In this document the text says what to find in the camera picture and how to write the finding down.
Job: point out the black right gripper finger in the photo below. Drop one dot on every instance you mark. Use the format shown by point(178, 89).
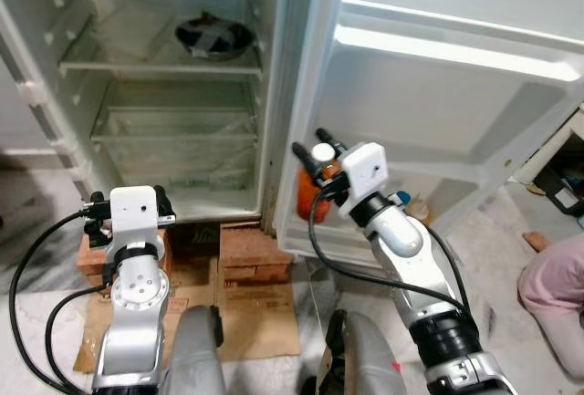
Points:
point(304, 158)
point(328, 139)

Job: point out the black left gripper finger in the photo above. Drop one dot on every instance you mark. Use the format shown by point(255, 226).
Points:
point(97, 205)
point(165, 202)

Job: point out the orange juice bottle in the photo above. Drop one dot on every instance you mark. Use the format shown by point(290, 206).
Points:
point(308, 199)

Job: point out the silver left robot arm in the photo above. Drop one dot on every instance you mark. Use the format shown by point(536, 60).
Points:
point(137, 295)

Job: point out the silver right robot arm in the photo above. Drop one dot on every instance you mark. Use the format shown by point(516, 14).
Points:
point(401, 235)

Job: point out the white fridge door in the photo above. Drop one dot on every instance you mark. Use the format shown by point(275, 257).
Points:
point(438, 103)

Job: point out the clear fridge shelf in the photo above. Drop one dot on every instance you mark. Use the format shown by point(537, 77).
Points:
point(137, 44)

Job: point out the red brick stack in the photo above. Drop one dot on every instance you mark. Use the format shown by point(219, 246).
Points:
point(89, 254)
point(251, 247)

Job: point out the clear crisper drawer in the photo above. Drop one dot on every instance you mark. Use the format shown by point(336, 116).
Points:
point(173, 149)

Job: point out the black box device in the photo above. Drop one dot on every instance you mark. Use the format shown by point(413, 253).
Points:
point(558, 194)

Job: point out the blue-capped clear bottle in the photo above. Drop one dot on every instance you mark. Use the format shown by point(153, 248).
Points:
point(404, 200)

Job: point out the yellowish liquid bottle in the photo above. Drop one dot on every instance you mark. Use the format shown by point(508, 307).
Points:
point(421, 211)

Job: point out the person in pink trousers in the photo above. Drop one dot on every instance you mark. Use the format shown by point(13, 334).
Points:
point(552, 285)

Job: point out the black bowl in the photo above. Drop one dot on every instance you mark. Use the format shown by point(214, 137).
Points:
point(214, 39)

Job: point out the flat brown cardboard sheet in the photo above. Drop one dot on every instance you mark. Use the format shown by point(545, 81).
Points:
point(255, 322)

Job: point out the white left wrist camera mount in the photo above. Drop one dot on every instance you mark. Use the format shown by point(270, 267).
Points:
point(135, 213)

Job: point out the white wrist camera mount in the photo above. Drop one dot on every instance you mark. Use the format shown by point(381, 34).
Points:
point(365, 171)
point(135, 213)

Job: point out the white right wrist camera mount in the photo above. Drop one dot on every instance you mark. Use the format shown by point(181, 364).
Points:
point(365, 171)

